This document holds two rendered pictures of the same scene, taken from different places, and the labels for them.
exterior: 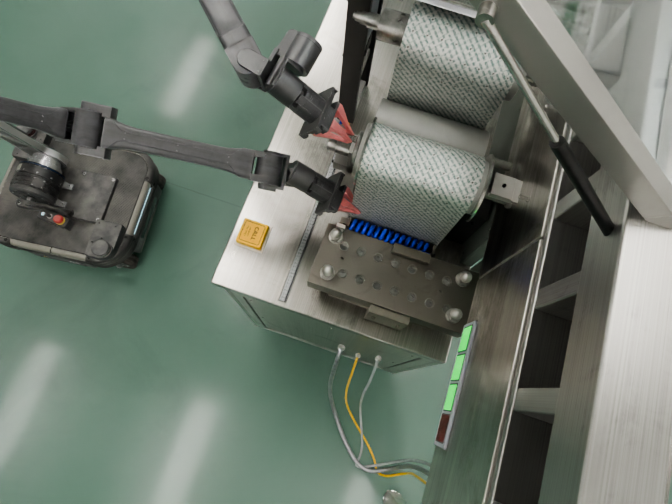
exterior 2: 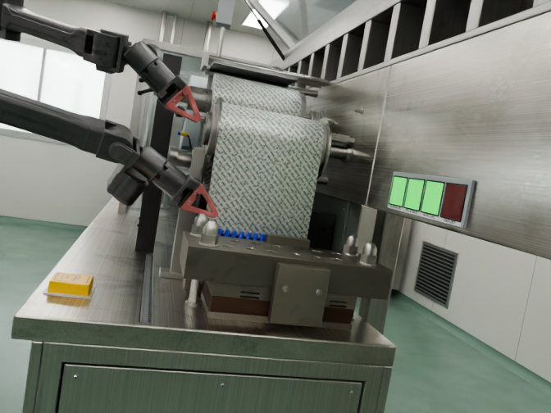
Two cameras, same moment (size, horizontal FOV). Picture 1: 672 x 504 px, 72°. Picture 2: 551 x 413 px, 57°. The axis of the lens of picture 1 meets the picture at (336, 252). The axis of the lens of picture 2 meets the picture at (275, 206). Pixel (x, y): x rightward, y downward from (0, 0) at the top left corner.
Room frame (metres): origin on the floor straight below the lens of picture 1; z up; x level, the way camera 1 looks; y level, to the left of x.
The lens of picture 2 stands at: (-0.62, 0.28, 1.20)
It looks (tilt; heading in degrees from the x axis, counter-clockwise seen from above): 5 degrees down; 337
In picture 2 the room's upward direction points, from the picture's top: 9 degrees clockwise
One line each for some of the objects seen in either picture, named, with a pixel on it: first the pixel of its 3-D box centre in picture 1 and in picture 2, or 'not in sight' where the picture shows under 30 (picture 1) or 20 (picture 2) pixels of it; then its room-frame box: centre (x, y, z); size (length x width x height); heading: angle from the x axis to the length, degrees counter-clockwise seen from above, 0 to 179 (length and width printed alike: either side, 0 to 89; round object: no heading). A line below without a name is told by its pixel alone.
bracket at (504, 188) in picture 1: (505, 188); (339, 138); (0.45, -0.32, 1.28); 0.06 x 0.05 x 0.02; 81
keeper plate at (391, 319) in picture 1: (385, 318); (299, 295); (0.20, -0.15, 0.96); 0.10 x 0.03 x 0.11; 81
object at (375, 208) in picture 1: (399, 217); (261, 201); (0.42, -0.13, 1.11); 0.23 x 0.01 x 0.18; 81
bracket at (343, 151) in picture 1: (345, 172); (180, 211); (0.54, 0.01, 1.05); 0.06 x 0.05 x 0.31; 81
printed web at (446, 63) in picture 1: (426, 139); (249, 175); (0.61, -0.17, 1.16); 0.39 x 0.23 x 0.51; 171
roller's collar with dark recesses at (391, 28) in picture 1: (393, 27); (199, 99); (0.75, -0.04, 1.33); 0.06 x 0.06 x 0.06; 81
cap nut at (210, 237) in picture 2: (327, 270); (210, 233); (0.28, 0.01, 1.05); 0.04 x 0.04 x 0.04
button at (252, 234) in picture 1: (252, 234); (71, 283); (0.38, 0.23, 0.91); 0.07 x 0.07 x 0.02; 81
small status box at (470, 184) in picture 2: (455, 382); (424, 196); (0.06, -0.28, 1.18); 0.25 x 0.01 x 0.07; 171
